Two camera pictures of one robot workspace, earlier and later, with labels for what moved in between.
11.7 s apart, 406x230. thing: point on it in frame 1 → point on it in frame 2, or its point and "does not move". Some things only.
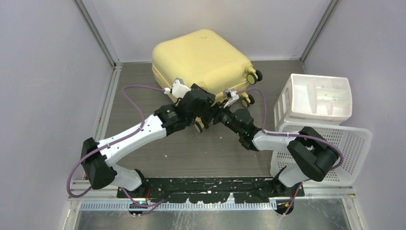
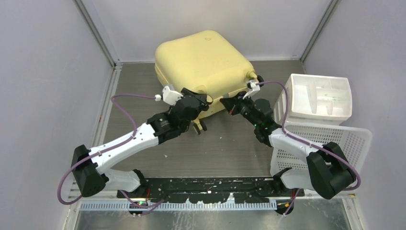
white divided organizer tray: x=314 y=99 does not move
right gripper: x=219 y=111 → x=230 y=105
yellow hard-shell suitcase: x=204 y=57 does not move
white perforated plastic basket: x=352 y=143 does not move
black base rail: x=210 y=189 does not move
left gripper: x=207 y=105 → x=202 y=97
